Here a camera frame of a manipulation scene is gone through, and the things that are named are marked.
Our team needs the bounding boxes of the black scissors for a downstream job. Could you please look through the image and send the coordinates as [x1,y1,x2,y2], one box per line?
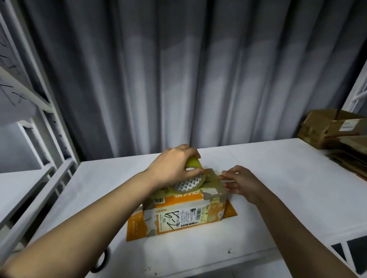
[90,246,111,274]

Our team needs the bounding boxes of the printed brown cardboard box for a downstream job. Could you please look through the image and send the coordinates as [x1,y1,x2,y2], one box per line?
[296,108,367,151]

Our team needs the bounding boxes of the person's right hand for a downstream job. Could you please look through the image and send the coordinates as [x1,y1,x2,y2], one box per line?
[217,165,268,205]

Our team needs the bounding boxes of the pile of cardboard boxes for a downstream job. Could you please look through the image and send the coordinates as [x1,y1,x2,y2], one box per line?
[326,134,367,181]

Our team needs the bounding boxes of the person's left hand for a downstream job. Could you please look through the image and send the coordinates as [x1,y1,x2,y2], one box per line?
[144,143,203,190]

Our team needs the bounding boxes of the orange and white carton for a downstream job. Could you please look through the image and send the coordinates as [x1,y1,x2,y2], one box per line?
[125,168,239,243]

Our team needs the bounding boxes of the yellow tape roll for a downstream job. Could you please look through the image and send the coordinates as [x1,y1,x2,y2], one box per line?
[169,157,208,194]

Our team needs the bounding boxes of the person's left forearm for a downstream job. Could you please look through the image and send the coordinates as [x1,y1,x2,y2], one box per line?
[0,171,160,278]

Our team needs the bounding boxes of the person's right forearm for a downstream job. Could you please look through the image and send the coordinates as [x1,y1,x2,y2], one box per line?
[251,188,357,278]

